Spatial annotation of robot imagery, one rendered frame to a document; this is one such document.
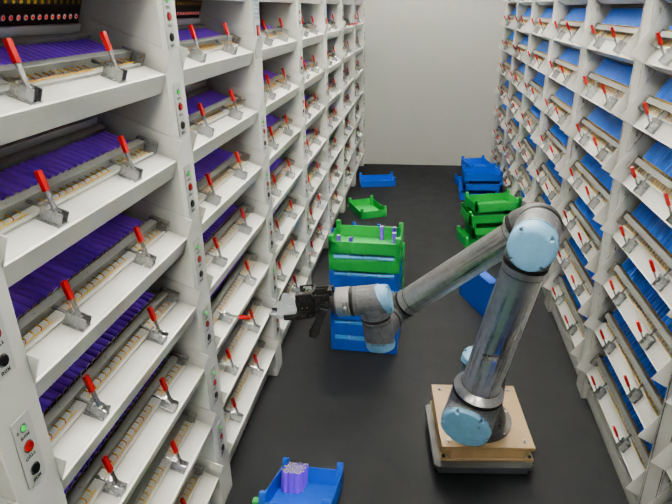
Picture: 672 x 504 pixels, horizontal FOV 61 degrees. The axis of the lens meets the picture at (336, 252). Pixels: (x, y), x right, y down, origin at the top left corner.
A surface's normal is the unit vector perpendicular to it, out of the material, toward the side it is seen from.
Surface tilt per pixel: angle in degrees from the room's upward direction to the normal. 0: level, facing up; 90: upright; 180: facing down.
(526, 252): 86
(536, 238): 86
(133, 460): 21
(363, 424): 0
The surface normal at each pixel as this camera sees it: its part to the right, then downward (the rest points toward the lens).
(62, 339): 0.34, -0.84
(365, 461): -0.02, -0.92
